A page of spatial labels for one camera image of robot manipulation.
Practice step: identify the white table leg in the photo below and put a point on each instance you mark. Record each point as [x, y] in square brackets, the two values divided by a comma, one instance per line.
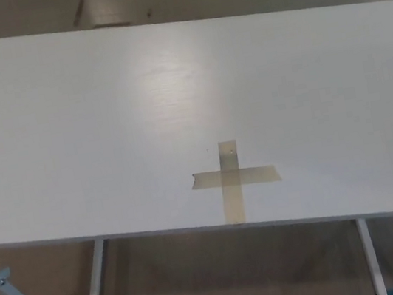
[371, 258]
[96, 294]

